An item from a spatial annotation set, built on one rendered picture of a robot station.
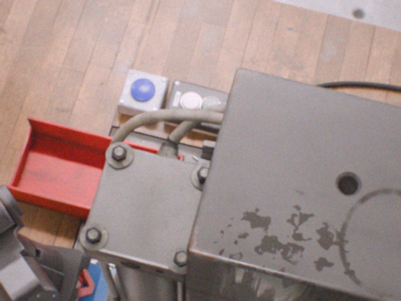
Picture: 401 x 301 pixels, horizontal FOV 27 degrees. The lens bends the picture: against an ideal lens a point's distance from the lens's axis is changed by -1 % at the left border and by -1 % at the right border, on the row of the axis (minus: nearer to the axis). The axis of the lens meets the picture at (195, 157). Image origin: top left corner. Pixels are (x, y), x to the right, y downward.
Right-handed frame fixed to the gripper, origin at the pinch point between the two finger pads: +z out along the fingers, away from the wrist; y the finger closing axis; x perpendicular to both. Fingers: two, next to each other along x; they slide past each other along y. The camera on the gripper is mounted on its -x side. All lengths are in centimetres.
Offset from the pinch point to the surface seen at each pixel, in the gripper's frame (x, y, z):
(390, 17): 109, -14, 121
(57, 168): 17.8, -16.6, 5.7
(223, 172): 3, 45, -47
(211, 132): 29.5, 2.5, 16.5
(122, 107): 29.8, -9.8, 8.5
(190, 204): 4, 36, -36
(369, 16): 107, -19, 118
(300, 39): 50, 10, 25
